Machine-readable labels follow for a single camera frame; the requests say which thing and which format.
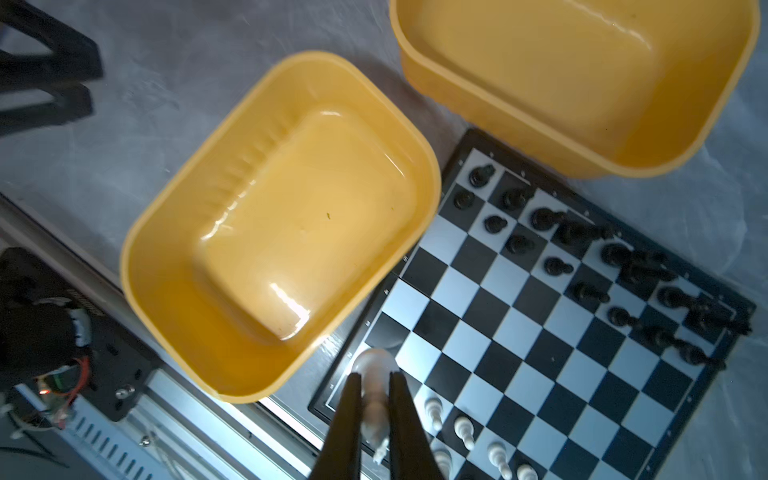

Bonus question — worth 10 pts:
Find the yellow tray with white pieces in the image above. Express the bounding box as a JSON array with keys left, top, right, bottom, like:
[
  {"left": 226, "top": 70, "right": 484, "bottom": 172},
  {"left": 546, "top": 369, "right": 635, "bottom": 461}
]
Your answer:
[{"left": 120, "top": 51, "right": 441, "bottom": 404}]

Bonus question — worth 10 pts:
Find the black white chess board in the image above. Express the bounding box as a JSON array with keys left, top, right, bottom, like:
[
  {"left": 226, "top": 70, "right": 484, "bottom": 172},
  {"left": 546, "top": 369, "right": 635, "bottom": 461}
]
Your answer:
[{"left": 309, "top": 129, "right": 755, "bottom": 479}]

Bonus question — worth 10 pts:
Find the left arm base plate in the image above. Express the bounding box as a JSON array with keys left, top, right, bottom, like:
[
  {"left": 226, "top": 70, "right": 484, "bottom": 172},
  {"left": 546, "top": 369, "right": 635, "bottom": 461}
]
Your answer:
[{"left": 82, "top": 317, "right": 161, "bottom": 422}]

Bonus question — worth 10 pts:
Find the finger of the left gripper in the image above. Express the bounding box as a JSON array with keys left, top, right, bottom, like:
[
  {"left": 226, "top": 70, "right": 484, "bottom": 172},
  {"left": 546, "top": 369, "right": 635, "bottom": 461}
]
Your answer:
[
  {"left": 1, "top": 84, "right": 94, "bottom": 136},
  {"left": 1, "top": 1, "right": 104, "bottom": 90}
]

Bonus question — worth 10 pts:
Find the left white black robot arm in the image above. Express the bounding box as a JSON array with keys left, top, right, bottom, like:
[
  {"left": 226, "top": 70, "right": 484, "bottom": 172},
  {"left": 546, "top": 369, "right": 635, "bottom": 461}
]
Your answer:
[{"left": 1, "top": 1, "right": 103, "bottom": 407}]

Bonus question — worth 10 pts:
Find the yellow tray with black pieces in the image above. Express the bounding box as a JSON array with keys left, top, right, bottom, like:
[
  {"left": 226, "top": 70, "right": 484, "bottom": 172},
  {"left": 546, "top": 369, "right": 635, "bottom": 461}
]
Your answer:
[{"left": 389, "top": 0, "right": 761, "bottom": 179}]

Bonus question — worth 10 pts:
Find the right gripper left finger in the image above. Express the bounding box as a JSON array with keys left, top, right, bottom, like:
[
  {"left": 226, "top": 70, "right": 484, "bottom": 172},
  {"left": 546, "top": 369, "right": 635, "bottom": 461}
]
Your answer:
[{"left": 308, "top": 373, "right": 362, "bottom": 480}]

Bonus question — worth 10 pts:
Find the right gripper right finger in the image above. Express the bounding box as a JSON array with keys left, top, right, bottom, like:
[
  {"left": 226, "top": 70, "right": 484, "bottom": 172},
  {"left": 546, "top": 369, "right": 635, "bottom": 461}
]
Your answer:
[{"left": 388, "top": 371, "right": 444, "bottom": 480}]

